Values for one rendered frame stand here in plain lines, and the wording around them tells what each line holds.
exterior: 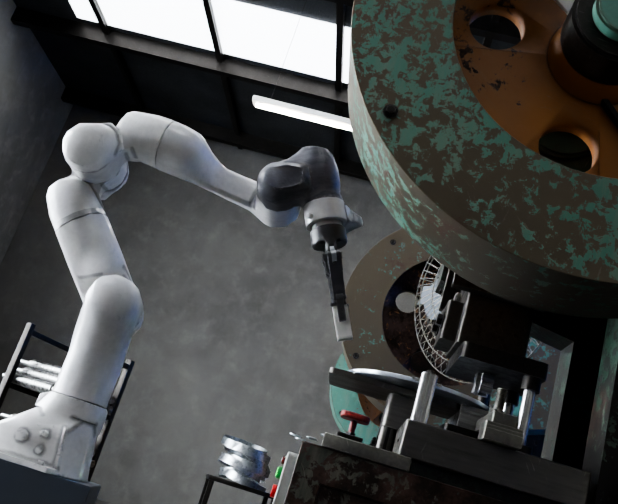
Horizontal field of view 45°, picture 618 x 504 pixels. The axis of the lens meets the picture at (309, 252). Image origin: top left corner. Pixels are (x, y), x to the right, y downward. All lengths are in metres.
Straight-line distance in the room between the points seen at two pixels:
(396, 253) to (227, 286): 5.66
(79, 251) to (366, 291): 1.56
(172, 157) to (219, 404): 6.73
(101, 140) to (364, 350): 1.57
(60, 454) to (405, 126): 0.86
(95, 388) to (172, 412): 6.79
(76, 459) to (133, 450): 6.83
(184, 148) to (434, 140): 0.63
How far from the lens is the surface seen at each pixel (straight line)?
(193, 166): 1.60
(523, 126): 1.25
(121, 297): 1.45
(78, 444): 1.50
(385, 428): 1.42
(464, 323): 1.45
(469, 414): 1.41
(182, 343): 8.40
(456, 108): 1.16
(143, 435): 8.32
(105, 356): 1.50
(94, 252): 1.56
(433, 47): 1.21
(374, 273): 2.92
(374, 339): 2.85
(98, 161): 1.56
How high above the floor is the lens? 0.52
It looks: 18 degrees up
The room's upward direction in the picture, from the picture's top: 18 degrees clockwise
